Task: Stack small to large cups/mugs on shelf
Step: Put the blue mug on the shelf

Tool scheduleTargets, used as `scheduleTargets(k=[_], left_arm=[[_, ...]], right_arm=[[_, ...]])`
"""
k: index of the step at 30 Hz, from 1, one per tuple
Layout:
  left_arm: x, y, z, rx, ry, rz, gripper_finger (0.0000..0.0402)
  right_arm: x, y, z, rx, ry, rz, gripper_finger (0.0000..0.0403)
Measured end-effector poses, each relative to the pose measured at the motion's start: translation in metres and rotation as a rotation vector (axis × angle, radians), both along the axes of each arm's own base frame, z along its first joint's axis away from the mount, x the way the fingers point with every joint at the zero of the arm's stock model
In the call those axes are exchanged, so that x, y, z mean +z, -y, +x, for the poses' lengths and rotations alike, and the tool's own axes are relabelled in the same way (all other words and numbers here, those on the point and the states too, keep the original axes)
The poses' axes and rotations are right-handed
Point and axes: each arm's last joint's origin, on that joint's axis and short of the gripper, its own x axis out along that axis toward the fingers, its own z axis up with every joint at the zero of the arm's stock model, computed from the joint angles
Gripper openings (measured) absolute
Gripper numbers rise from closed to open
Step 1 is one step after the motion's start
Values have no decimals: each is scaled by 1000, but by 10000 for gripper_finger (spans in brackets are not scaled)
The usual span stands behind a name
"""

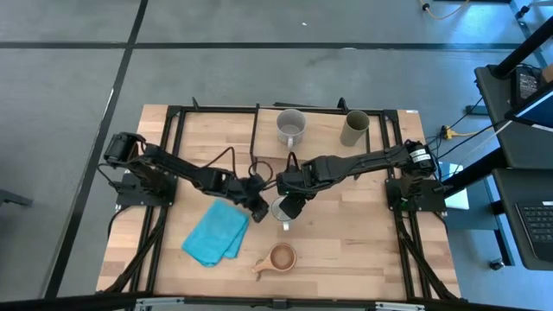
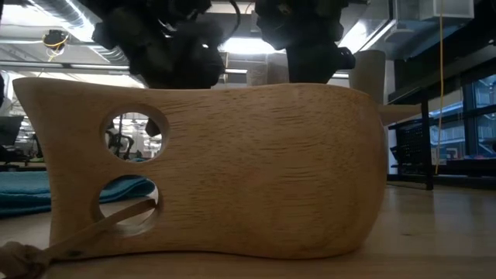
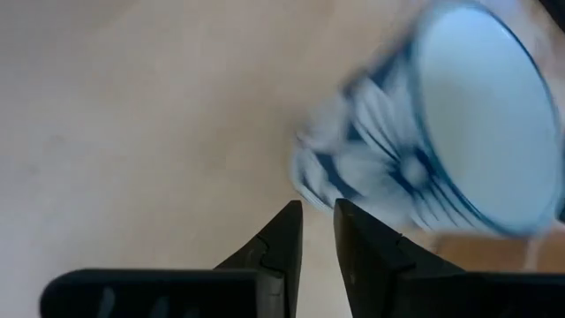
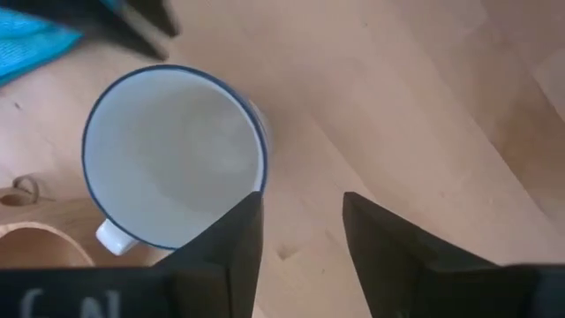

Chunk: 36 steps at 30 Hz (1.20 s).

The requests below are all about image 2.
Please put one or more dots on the black table frame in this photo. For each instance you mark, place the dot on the black table frame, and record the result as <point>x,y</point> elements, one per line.
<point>465,182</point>

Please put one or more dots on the wooden kuksa cup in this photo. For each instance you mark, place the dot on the wooden kuksa cup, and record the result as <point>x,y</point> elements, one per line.
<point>252,174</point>

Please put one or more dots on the black office chair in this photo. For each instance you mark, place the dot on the black office chair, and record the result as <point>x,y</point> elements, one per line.
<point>116,143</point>

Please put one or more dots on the dark window frame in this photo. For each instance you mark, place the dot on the dark window frame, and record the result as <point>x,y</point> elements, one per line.
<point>469,116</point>

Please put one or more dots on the black mesh crate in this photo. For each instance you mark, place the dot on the black mesh crate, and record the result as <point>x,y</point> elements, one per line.
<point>410,147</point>

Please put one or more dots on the teal folded cloth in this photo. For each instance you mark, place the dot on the teal folded cloth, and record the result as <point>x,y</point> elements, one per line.
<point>23,193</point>

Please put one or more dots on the tall beige tumbler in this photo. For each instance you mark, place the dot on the tall beige tumbler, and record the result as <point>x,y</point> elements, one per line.
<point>368,73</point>

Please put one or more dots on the wooden shelf black metal frame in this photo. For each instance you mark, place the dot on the wooden shelf black metal frame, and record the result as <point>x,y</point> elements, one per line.
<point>399,114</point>

